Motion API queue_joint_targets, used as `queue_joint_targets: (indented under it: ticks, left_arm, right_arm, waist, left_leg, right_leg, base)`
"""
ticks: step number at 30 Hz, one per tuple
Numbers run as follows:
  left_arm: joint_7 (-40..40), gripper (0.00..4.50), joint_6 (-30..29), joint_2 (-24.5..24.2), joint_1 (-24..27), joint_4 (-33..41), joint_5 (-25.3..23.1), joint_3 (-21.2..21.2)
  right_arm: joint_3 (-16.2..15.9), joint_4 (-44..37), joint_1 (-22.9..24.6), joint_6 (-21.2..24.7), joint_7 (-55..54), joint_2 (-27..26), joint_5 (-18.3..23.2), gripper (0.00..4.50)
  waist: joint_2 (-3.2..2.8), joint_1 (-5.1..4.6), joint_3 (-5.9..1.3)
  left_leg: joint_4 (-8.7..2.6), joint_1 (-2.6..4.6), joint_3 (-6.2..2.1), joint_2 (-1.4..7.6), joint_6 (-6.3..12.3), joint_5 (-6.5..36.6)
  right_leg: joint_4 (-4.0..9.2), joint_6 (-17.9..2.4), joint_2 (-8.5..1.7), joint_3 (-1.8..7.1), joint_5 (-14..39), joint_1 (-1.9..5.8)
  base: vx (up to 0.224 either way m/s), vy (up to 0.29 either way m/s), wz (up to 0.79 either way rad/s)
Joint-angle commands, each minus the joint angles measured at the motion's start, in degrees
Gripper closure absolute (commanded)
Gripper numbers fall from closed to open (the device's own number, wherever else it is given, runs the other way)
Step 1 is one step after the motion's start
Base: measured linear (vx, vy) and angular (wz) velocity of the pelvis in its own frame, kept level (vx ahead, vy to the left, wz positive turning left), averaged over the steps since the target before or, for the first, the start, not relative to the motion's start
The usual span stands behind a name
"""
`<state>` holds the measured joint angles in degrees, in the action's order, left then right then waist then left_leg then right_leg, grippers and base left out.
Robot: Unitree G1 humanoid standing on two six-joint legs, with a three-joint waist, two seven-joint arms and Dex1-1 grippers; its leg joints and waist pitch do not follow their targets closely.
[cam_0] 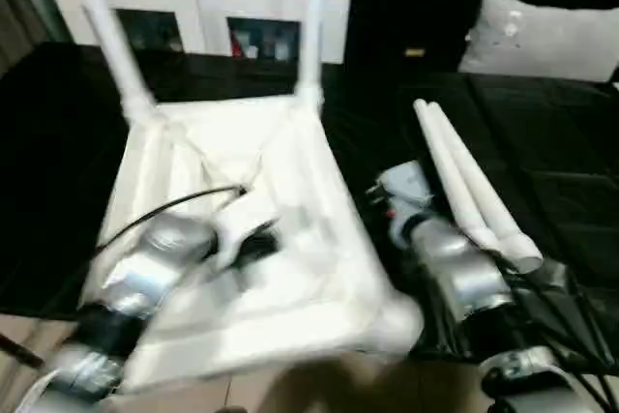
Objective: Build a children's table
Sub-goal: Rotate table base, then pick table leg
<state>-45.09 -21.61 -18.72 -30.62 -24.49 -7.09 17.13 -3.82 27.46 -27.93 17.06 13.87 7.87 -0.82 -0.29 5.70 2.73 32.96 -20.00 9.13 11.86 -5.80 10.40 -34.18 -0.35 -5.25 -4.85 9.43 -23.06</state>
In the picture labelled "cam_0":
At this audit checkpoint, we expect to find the black speaker box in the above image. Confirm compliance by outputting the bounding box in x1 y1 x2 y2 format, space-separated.
343 0 485 74

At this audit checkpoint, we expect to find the white plastic table leg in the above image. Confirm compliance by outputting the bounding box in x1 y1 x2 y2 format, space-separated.
294 0 339 109
62 0 159 119
413 98 502 248
425 101 544 273

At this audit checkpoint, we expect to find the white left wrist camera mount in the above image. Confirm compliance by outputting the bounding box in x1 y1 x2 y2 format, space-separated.
212 212 281 274

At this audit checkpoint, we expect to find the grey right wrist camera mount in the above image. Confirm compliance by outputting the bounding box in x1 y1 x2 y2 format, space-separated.
367 159 434 221

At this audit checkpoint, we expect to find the white plastic table top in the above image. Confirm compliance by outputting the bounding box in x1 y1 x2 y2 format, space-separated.
79 93 425 395

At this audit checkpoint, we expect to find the grey cushion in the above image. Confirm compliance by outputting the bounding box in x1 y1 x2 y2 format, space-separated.
457 0 619 83

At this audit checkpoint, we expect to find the black table support leg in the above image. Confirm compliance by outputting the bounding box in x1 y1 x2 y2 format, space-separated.
0 333 44 369

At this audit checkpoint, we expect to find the black right camera cable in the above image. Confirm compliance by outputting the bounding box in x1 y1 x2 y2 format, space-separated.
497 248 619 413

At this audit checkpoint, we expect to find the white glass-door cabinet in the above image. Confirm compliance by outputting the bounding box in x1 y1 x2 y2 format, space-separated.
41 0 352 65

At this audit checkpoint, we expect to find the black work mat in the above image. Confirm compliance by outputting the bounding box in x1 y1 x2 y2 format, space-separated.
0 43 619 366

